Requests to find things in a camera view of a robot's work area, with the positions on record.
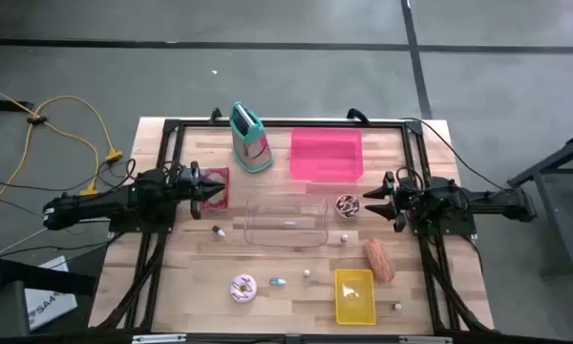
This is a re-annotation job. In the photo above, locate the clear plastic bin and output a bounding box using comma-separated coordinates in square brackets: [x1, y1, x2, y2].
[243, 196, 329, 248]

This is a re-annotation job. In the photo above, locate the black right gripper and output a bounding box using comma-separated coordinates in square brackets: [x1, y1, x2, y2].
[362, 170, 414, 234]

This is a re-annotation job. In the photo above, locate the white floor cable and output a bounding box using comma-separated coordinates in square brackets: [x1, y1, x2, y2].
[0, 226, 49, 254]

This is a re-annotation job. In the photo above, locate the black floor bar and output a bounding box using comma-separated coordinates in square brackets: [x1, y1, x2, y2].
[0, 98, 34, 113]

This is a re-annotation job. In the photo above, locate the chocolate frosted toy donut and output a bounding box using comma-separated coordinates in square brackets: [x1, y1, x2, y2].
[334, 193, 362, 220]

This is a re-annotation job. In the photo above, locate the white printed box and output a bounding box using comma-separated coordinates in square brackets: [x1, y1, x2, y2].
[24, 255, 78, 332]

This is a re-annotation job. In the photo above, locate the pink plastic bin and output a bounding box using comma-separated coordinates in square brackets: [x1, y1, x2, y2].
[289, 127, 364, 183]

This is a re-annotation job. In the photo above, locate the dark grey furniture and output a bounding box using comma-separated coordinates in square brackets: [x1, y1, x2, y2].
[0, 157, 96, 344]

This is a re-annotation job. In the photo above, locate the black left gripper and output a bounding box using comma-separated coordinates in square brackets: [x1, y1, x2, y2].
[171, 161, 227, 221]

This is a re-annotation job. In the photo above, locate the pink frosted toy donut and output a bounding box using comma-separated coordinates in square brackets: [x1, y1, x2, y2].
[228, 273, 259, 305]

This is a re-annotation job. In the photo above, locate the teal and metal box grater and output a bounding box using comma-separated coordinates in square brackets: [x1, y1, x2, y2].
[228, 100, 275, 174]

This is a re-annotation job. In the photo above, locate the black metal stand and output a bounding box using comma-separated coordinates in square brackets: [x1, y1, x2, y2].
[505, 129, 573, 278]

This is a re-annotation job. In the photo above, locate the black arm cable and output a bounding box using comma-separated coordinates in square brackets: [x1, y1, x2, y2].
[399, 117, 508, 191]

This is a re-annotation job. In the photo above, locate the silver metal bracket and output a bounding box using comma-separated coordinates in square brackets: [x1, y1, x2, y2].
[398, 335, 454, 344]
[131, 333, 187, 344]

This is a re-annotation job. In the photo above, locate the seeded toy bread loaf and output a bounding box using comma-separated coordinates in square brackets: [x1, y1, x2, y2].
[362, 237, 396, 284]

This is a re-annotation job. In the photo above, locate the yellow plastic basket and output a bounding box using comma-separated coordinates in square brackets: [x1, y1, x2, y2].
[334, 268, 378, 326]

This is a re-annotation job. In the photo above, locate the red snack packet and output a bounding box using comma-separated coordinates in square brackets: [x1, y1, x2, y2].
[199, 166, 231, 211]

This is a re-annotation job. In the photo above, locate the yellow extension cable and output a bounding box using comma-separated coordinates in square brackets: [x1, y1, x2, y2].
[0, 80, 124, 204]

